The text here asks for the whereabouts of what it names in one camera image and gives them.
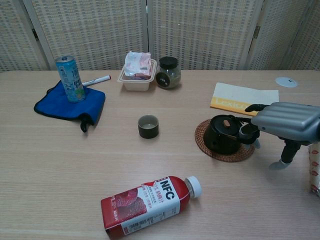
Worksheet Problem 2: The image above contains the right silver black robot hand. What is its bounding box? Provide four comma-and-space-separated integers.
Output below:
238, 101, 320, 171

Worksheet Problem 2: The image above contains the black teapot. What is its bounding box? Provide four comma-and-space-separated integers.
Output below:
202, 114, 261, 155

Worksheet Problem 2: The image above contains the small dark tea cup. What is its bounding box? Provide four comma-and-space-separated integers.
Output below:
137, 114, 160, 139

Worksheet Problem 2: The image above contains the gold red-patterned snack bag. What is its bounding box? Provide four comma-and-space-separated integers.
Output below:
307, 142, 320, 198

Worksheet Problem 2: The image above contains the white yellow Lexicon book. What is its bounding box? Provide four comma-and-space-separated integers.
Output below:
209, 82, 280, 117

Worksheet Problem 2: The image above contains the round woven rattan coaster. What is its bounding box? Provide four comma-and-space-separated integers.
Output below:
194, 118, 256, 163

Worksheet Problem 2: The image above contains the glass jar black lid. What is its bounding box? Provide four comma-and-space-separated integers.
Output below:
155, 56, 182, 90

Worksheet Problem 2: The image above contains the beige plastic food tray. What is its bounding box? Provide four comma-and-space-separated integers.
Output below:
117, 58, 158, 92

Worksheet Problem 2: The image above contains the pink white snack packet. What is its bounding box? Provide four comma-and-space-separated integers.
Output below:
124, 50, 153, 80

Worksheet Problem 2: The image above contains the red NFC juice bottle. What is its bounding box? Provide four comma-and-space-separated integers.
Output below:
100, 175, 203, 240

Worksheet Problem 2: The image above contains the white marker pen red cap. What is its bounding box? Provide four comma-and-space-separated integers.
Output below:
81, 74, 112, 88

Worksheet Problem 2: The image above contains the woven folding screen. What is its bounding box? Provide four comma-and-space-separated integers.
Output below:
0, 0, 320, 73

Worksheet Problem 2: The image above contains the light blue drink can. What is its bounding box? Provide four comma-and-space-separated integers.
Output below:
54, 55, 86, 104

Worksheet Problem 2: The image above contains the blue microfibre cloth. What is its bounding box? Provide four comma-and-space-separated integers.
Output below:
33, 79, 107, 133

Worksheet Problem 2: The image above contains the white round cable grommet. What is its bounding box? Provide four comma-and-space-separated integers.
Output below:
275, 76, 299, 88

